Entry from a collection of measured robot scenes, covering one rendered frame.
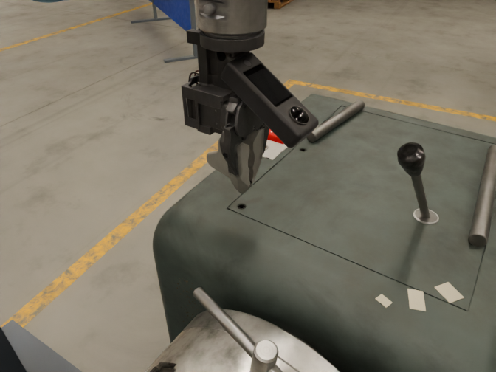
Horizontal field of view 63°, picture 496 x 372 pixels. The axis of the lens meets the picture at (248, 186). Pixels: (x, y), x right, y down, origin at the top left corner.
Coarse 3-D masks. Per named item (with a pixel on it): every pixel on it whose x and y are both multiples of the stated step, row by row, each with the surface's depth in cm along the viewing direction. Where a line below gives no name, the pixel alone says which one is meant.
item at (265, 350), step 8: (256, 344) 36; (264, 344) 36; (272, 344) 36; (256, 352) 36; (264, 352) 36; (272, 352) 36; (256, 360) 36; (264, 360) 35; (272, 360) 35; (256, 368) 36; (264, 368) 36
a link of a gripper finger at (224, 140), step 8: (232, 120) 47; (224, 128) 46; (232, 128) 46; (224, 136) 47; (232, 136) 46; (224, 144) 47; (232, 144) 47; (224, 152) 48; (232, 152) 48; (232, 160) 48; (232, 168) 50
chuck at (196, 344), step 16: (192, 336) 50; (208, 336) 48; (224, 336) 47; (176, 352) 48; (192, 352) 47; (208, 352) 46; (224, 352) 45; (240, 352) 45; (160, 368) 49; (176, 368) 45; (192, 368) 44; (208, 368) 44; (224, 368) 43; (240, 368) 43; (288, 368) 43
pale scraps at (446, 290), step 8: (440, 288) 50; (448, 288) 50; (384, 296) 49; (408, 296) 49; (416, 296) 49; (448, 296) 49; (456, 296) 49; (384, 304) 48; (416, 304) 48; (424, 304) 48
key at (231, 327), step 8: (200, 288) 42; (200, 296) 41; (208, 296) 41; (208, 304) 41; (216, 304) 41; (216, 312) 40; (224, 312) 40; (216, 320) 40; (224, 320) 39; (232, 320) 40; (224, 328) 39; (232, 328) 39; (240, 328) 39; (232, 336) 39; (240, 336) 38; (248, 336) 38; (240, 344) 38; (248, 344) 38; (248, 352) 37; (272, 368) 36
